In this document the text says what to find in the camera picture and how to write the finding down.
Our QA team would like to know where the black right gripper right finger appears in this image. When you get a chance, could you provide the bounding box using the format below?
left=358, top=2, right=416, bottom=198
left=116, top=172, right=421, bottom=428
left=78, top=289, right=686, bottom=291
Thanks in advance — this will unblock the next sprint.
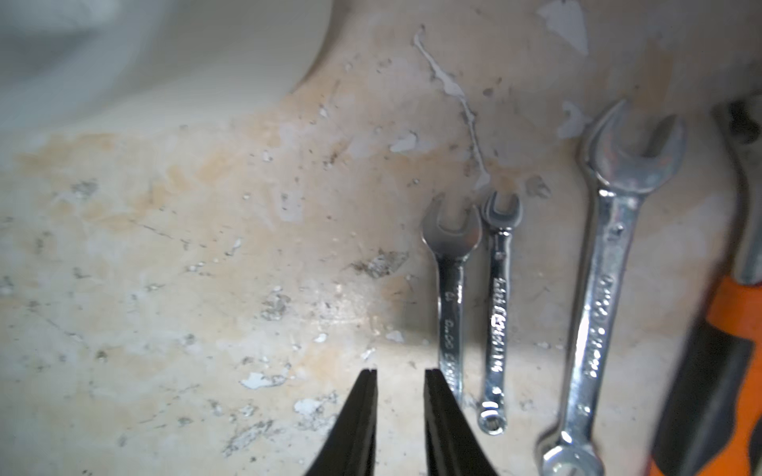
left=424, top=369, right=497, bottom=476

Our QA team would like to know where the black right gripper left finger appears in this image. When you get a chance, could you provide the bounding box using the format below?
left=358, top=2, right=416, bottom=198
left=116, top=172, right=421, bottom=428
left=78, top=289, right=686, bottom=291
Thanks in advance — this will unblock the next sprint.
left=306, top=369, right=378, bottom=476

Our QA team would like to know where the small silver combination wrench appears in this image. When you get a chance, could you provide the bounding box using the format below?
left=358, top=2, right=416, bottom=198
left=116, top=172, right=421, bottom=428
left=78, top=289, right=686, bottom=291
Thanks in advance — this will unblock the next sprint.
left=477, top=190, right=523, bottom=436

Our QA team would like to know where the short silver open-end wrench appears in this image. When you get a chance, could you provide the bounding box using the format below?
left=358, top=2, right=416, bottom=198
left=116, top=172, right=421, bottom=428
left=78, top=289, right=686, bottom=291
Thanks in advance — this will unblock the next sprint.
left=421, top=194, right=482, bottom=404

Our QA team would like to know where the orange-handled adjustable wrench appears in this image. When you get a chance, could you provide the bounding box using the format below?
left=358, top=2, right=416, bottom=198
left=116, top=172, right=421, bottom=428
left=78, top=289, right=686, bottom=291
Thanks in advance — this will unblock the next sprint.
left=646, top=94, right=761, bottom=475

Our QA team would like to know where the medium silver combination wrench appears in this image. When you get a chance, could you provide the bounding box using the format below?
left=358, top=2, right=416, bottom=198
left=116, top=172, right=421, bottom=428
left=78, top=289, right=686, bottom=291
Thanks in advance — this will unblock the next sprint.
left=535, top=97, right=687, bottom=475

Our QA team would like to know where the white plastic storage box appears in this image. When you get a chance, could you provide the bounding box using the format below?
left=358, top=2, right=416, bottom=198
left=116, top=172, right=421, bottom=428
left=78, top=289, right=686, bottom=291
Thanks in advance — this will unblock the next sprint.
left=1, top=1, right=333, bottom=132

